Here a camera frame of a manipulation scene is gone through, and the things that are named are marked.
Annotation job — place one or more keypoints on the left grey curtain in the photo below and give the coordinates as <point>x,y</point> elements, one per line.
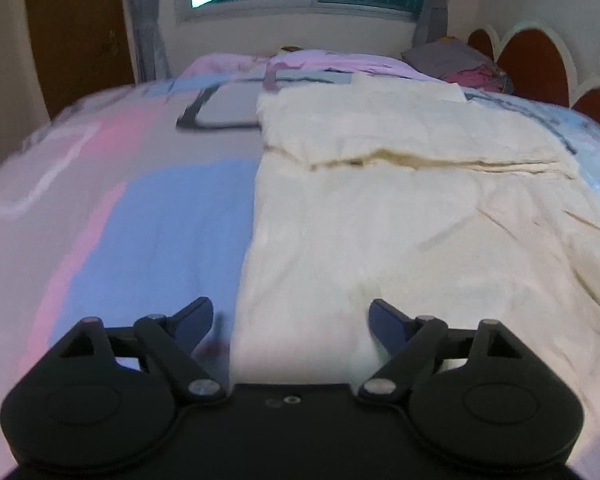
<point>150,58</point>

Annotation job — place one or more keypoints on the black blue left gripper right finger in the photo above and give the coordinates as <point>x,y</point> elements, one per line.
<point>413,345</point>

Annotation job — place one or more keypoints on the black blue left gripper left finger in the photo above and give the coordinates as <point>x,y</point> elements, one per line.
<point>169,342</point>

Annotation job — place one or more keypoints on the patterned grey blue bedsheet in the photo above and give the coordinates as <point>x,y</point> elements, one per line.
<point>111,211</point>

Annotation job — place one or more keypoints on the stack of folded clothes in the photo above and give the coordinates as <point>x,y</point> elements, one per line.
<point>453,61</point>

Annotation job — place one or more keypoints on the brown wooden door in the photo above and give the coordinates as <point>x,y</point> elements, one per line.
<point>79,47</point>

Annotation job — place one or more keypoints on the red white scalloped headboard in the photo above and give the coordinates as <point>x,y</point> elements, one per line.
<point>540,66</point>

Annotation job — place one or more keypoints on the grey curtain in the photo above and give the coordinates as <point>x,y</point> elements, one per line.
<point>437,2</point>
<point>150,58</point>

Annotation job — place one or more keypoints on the cream white puffer jacket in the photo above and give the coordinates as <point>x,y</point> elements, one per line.
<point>409,192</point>

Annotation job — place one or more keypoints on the pink blanket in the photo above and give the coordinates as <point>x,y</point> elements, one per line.
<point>313,60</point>

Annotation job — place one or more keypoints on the right grey curtain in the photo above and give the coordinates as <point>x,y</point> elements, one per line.
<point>437,2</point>

